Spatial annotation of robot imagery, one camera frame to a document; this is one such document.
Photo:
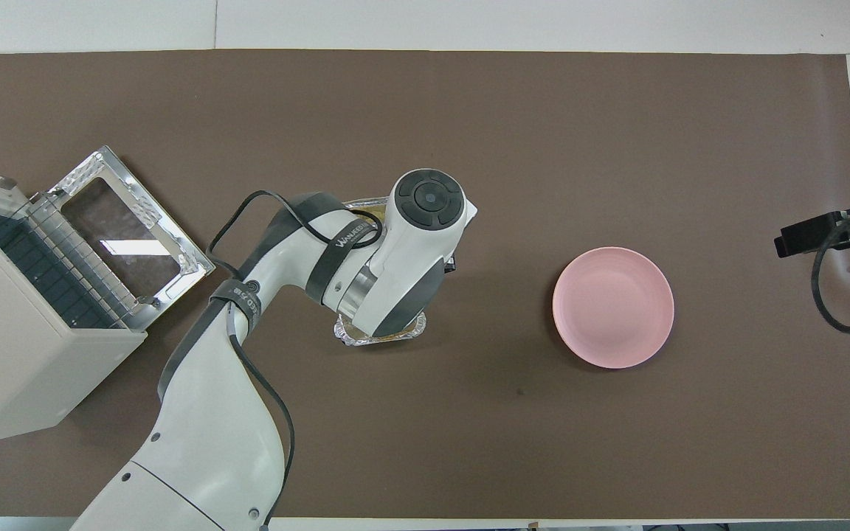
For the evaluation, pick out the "glass oven door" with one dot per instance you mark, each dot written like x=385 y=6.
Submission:
x=130 y=236

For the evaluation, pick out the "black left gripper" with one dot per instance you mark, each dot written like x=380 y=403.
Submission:
x=451 y=264

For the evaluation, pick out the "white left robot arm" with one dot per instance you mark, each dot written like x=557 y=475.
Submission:
x=211 y=442

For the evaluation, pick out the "brown table mat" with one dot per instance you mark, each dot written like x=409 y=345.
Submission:
x=469 y=442

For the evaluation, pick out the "cream toaster oven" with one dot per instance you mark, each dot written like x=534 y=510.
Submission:
x=12 y=369

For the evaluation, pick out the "pink round plate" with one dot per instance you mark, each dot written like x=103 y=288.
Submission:
x=613 y=307

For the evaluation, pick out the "aluminium foil tray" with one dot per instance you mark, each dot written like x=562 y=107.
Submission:
x=381 y=341

